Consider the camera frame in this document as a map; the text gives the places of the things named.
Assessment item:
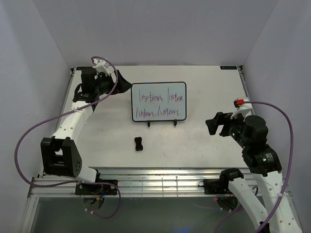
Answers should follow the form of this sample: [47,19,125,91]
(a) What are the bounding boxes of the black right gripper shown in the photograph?
[205,109,249,148]

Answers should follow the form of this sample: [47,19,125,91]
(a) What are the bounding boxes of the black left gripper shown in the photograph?
[95,70,133,96]

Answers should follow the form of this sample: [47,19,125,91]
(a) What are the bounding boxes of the white black-framed whiteboard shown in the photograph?
[131,82,187,122]

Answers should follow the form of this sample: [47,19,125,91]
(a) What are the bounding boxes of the black whiteboard eraser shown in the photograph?
[134,137,143,151]

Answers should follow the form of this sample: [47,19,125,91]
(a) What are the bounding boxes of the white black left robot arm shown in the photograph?
[40,67,132,194]

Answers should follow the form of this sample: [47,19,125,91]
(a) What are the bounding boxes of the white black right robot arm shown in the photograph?
[206,112,302,233]

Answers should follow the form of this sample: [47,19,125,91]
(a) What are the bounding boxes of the blue left corner label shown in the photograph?
[76,66,92,70]

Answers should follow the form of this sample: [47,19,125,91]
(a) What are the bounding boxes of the blue corner label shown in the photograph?
[220,66,237,70]
[76,66,92,70]

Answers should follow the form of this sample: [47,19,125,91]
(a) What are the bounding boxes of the blue right corner label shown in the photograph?
[220,66,237,70]

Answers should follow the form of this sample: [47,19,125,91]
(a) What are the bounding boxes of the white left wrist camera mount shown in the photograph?
[93,59,112,76]

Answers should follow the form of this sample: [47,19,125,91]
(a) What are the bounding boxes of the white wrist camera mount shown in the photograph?
[230,97,252,119]
[93,59,112,76]

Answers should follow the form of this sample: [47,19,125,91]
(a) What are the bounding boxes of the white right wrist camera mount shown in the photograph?
[230,97,252,119]

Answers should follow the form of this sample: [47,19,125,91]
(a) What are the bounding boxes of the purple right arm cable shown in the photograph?
[213,101,294,233]

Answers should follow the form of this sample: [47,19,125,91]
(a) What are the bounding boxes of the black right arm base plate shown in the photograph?
[198,179,232,195]

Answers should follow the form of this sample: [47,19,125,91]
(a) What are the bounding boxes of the aluminium table frame rail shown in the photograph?
[28,167,292,199]

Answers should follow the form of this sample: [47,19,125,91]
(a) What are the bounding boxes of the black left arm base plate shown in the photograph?
[74,183,117,196]

